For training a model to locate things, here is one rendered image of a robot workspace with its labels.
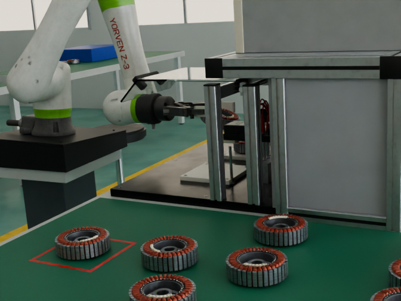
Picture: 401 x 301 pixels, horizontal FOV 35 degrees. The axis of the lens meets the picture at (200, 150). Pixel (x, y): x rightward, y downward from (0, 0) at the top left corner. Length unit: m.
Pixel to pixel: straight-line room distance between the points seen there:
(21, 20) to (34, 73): 6.63
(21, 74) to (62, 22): 0.20
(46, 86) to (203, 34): 5.12
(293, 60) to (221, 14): 5.59
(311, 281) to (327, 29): 0.58
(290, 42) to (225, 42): 5.47
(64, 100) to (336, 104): 1.08
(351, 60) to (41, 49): 1.01
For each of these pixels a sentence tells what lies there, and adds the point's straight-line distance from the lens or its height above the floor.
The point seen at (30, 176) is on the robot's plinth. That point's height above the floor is 0.72.
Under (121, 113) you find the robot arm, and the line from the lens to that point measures 1.94.
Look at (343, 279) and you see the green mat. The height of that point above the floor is 0.75.
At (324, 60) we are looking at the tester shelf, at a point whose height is 1.11.
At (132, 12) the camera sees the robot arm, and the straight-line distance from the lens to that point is 2.08.
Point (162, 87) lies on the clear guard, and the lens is 1.76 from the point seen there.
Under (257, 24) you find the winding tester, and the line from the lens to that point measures 1.52.
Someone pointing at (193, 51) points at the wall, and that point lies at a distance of 7.15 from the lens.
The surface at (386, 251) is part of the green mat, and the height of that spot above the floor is 0.75.
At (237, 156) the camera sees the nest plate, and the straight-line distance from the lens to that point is 1.91.
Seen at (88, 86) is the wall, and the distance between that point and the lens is 8.04.
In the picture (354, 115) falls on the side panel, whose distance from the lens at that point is 1.36.
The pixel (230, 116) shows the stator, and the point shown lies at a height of 0.91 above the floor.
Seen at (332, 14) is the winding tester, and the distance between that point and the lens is 1.45.
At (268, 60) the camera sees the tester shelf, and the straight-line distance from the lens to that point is 1.39.
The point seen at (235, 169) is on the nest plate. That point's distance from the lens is 1.76.
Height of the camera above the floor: 1.25
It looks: 13 degrees down
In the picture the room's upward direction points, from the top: 4 degrees counter-clockwise
